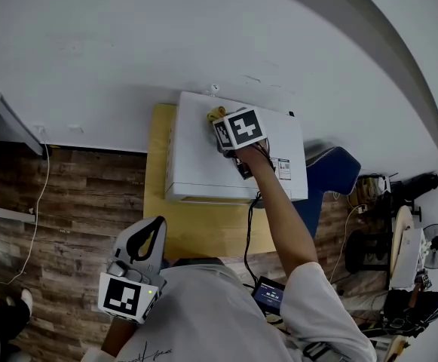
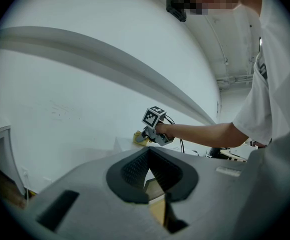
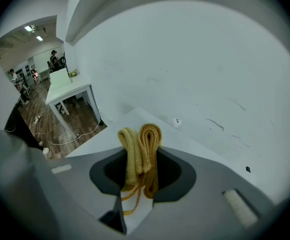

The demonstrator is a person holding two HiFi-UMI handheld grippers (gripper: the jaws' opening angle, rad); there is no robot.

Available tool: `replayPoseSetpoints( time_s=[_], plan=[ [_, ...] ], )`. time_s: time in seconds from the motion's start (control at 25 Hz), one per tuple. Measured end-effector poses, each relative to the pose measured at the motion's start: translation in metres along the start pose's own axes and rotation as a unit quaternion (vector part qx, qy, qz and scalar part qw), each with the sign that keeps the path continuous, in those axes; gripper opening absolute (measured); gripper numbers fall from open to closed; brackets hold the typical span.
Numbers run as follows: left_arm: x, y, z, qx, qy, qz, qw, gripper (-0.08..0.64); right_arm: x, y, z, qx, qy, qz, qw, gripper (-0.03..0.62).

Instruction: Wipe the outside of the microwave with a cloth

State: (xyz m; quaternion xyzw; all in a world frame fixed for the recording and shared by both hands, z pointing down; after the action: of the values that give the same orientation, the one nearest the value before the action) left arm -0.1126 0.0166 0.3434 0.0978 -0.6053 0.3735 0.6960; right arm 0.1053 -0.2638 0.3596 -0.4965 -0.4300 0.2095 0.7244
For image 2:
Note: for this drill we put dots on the yellow cloth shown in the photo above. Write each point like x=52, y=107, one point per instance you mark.
x=136, y=141

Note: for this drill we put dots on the white ceiling pipes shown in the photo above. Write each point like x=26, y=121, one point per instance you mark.
x=234, y=80

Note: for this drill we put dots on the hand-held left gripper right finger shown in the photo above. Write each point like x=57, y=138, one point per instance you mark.
x=222, y=196

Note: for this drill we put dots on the person's right forearm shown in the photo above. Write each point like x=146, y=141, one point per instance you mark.
x=204, y=134

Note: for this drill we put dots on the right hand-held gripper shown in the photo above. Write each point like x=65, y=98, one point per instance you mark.
x=152, y=117

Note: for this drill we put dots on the white wall outlet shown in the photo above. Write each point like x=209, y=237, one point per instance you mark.
x=47, y=179
x=25, y=172

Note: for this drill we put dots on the person's white shirt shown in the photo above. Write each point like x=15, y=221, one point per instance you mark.
x=272, y=84

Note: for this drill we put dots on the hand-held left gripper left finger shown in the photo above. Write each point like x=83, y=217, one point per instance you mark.
x=89, y=209

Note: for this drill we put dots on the white box appliance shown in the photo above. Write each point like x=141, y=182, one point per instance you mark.
x=124, y=144

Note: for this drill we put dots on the white desk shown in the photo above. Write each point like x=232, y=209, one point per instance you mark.
x=0, y=144

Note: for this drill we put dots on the black head-worn camera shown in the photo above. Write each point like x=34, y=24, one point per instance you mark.
x=177, y=9

